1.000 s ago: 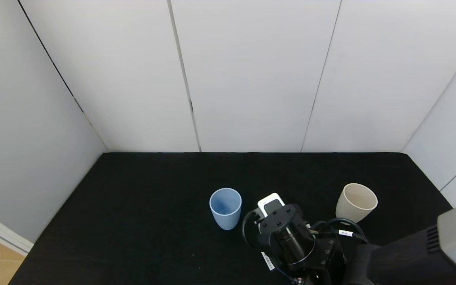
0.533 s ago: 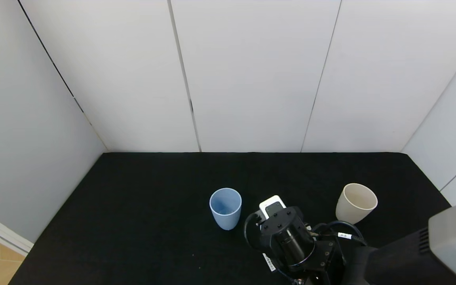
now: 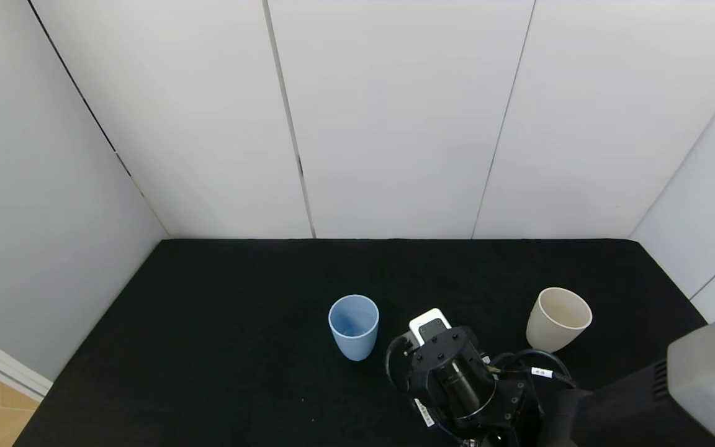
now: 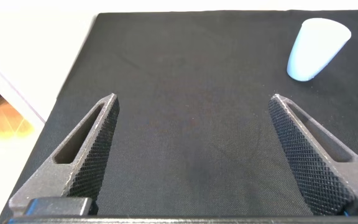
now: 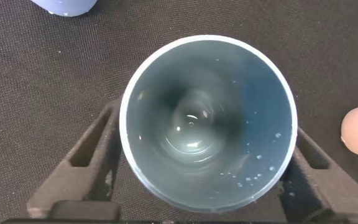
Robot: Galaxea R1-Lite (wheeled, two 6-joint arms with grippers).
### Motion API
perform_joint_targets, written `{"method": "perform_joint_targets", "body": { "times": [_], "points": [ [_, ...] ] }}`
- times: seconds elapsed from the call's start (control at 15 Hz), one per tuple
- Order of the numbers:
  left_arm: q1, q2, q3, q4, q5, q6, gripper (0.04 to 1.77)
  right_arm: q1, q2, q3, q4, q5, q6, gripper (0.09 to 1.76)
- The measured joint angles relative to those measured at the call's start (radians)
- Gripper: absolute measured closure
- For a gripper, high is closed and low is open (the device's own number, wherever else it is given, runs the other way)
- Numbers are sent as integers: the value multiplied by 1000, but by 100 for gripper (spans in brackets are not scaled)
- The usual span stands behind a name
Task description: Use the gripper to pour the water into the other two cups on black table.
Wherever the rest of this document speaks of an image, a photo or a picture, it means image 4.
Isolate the light blue plastic cup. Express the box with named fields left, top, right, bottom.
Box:
left=286, top=17, right=352, bottom=83

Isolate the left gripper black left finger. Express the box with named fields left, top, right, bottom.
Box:
left=8, top=93, right=120, bottom=217

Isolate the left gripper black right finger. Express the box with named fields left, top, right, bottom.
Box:
left=268, top=93, right=358, bottom=217

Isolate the black table cloth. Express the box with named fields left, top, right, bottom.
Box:
left=0, top=9, right=358, bottom=220

